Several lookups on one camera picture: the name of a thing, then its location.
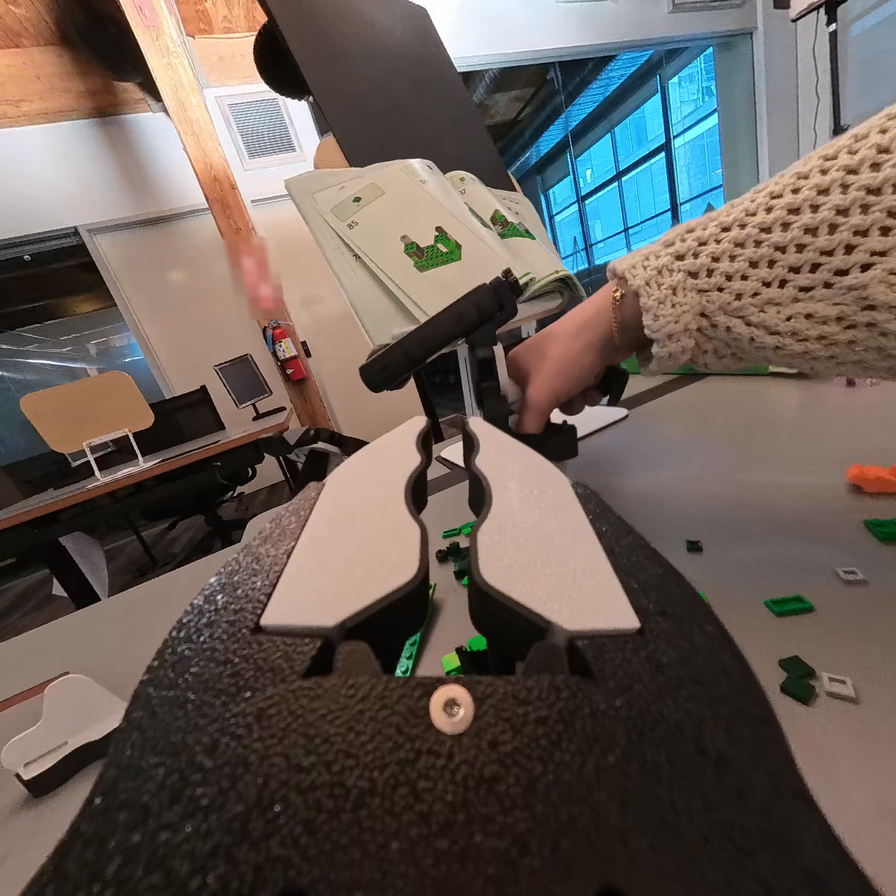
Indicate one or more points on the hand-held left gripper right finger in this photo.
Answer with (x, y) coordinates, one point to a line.
(553, 553)

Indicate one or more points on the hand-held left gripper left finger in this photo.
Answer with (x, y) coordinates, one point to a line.
(350, 553)

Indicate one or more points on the orange brick separator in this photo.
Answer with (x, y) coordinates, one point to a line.
(871, 477)

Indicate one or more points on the person's right forearm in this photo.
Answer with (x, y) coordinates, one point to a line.
(770, 266)

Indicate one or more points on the person's right hand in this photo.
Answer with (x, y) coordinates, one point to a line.
(560, 364)

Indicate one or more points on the open instruction booklet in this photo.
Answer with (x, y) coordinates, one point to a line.
(392, 231)

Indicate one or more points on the red fire extinguisher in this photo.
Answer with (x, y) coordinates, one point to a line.
(288, 353)

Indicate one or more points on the black office chair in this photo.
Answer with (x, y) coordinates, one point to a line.
(203, 490)

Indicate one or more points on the small tablet monitor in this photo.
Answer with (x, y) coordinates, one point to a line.
(241, 381)

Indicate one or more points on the black case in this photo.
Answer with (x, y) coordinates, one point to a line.
(178, 420)

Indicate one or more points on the wooden desk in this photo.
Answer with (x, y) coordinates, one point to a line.
(140, 476)

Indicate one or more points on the black board panel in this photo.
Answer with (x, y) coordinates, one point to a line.
(392, 77)

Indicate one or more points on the large paned window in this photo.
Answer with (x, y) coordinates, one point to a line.
(644, 175)

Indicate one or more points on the tan board acrylic stand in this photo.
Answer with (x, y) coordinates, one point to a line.
(84, 409)

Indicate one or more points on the black fuzzy microphone cover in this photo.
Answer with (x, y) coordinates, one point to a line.
(280, 63)

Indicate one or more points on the white plastic part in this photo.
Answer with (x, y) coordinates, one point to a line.
(63, 721)

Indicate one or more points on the black light stand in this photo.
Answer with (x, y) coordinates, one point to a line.
(833, 70)

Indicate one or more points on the wall vent grille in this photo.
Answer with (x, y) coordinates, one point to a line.
(260, 129)

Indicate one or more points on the wooden post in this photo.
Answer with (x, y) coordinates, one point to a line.
(182, 105)

